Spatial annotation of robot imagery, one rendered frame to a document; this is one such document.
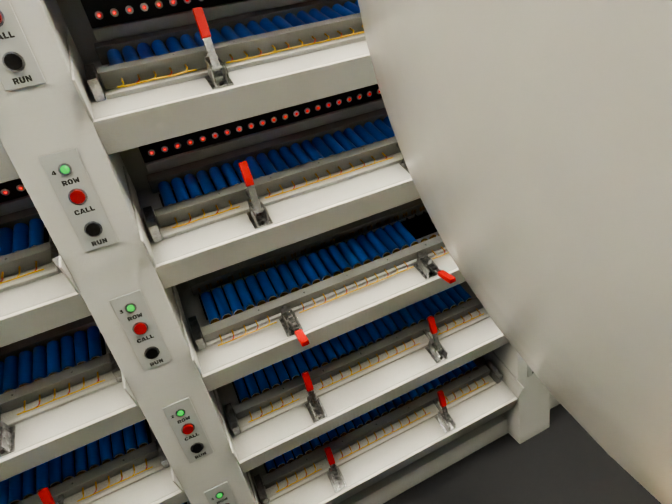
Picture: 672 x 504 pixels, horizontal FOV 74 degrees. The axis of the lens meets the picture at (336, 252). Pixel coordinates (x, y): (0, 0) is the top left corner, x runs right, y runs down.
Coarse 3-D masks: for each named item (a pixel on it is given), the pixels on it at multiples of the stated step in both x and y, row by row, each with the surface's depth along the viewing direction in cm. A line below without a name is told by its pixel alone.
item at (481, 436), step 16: (480, 432) 108; (496, 432) 110; (448, 448) 105; (464, 448) 107; (480, 448) 109; (416, 464) 103; (432, 464) 104; (448, 464) 106; (384, 480) 101; (400, 480) 101; (416, 480) 104; (352, 496) 99; (368, 496) 99; (384, 496) 101
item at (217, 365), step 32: (448, 256) 84; (384, 288) 79; (416, 288) 79; (448, 288) 84; (192, 320) 73; (320, 320) 75; (352, 320) 77; (192, 352) 66; (224, 352) 71; (256, 352) 71; (288, 352) 74; (224, 384) 72
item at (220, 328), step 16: (432, 240) 84; (400, 256) 81; (416, 256) 83; (352, 272) 79; (368, 272) 80; (304, 288) 77; (320, 288) 77; (336, 288) 78; (272, 304) 75; (288, 304) 75; (320, 304) 76; (224, 320) 73; (240, 320) 73; (256, 320) 74; (208, 336) 72; (240, 336) 72
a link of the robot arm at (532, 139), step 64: (384, 0) 2; (448, 0) 2; (512, 0) 1; (576, 0) 1; (640, 0) 1; (384, 64) 3; (448, 64) 2; (512, 64) 1; (576, 64) 1; (640, 64) 1; (448, 128) 2; (512, 128) 2; (576, 128) 1; (640, 128) 1; (448, 192) 2; (512, 192) 2; (576, 192) 1; (640, 192) 1; (512, 256) 2; (576, 256) 2; (640, 256) 1; (512, 320) 2; (576, 320) 2; (640, 320) 1; (576, 384) 2; (640, 384) 2; (640, 448) 2
